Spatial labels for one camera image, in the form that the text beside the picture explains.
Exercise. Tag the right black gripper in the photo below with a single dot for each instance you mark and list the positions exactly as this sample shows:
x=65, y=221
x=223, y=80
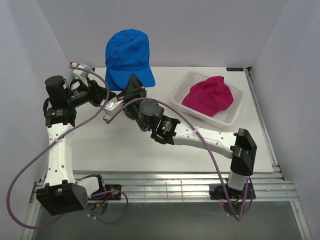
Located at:
x=134, y=89

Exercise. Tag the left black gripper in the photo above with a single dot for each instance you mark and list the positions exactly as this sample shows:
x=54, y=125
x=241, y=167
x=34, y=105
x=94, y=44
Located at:
x=95, y=92

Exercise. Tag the blue cap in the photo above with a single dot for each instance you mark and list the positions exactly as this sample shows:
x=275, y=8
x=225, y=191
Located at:
x=114, y=81
x=128, y=52

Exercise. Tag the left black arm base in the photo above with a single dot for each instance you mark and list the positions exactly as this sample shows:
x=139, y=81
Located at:
x=112, y=195

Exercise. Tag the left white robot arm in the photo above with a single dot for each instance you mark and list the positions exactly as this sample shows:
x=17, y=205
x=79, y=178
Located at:
x=61, y=193

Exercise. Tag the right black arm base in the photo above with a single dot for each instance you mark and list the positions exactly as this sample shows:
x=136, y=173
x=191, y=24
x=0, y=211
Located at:
x=216, y=192

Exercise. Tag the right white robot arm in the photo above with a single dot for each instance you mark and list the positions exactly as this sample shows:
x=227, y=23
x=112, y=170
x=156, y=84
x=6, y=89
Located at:
x=238, y=146

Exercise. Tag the dark round wooden stand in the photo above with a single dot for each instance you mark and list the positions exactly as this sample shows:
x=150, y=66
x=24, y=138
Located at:
x=128, y=113

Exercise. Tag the white plastic basket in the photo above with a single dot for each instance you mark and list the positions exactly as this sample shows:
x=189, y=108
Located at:
x=225, y=118

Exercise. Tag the magenta cap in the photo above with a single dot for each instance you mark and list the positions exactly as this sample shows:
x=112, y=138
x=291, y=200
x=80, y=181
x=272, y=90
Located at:
x=209, y=97

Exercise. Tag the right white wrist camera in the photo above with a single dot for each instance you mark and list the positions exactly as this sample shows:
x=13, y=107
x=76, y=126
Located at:
x=111, y=109

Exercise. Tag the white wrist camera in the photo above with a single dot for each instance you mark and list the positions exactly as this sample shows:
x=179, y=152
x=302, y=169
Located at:
x=78, y=73
x=111, y=109

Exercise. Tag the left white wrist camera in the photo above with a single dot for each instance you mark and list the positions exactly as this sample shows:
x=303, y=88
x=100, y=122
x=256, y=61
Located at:
x=78, y=73

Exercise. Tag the aluminium frame rails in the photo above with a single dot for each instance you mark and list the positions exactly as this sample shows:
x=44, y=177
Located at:
x=150, y=172

